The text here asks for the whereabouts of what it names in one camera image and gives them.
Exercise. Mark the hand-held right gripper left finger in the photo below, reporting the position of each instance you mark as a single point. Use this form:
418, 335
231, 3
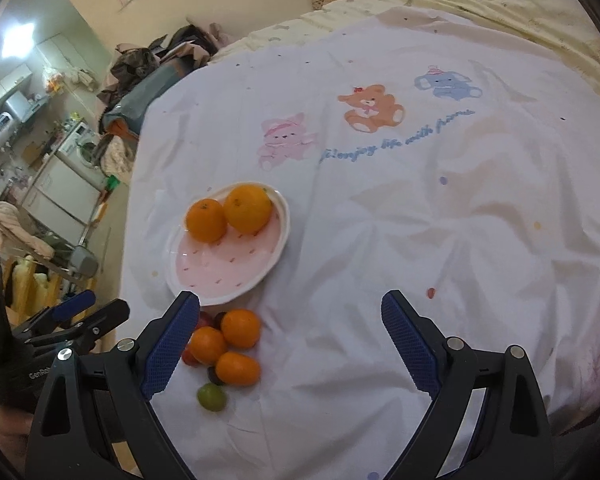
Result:
170, 345

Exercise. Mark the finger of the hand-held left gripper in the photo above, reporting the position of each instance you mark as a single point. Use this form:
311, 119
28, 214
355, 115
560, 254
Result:
107, 316
75, 304

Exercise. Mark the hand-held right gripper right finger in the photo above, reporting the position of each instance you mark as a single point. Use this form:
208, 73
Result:
410, 345

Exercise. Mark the red cherry tomato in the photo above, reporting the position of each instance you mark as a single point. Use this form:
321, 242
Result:
189, 357
205, 320

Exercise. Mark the small tangerine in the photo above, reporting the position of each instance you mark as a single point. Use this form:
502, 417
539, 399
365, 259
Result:
207, 345
237, 369
240, 328

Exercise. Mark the white oval plate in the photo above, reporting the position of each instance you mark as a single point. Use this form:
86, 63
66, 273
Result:
230, 270

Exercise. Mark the grey metal box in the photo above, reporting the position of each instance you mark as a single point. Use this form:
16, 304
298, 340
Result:
82, 262

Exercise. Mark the yellow wooden furniture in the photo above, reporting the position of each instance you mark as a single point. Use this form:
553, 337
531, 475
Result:
32, 285

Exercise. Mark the beige cloth bundle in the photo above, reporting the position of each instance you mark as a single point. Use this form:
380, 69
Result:
5, 220

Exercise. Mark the white low cabinet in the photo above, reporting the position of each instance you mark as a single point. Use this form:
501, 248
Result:
65, 192

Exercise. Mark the green dustpan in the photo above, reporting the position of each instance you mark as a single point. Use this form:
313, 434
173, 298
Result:
112, 184

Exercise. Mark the large orange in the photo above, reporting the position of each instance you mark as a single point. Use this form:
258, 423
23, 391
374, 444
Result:
247, 208
206, 220

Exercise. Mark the white printed blanket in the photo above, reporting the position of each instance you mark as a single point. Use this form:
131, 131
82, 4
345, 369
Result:
380, 210

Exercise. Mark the white washing machine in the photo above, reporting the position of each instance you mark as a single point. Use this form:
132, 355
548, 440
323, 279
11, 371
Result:
80, 152

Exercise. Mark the cream floral cloth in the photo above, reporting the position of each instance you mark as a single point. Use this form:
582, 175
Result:
116, 157

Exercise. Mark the white kitchen cabinets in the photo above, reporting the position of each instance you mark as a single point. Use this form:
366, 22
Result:
10, 85

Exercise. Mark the dark clothes pile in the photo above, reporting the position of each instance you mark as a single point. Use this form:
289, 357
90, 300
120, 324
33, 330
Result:
145, 57

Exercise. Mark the pale yellow blanket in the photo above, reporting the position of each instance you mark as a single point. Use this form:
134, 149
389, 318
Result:
530, 15

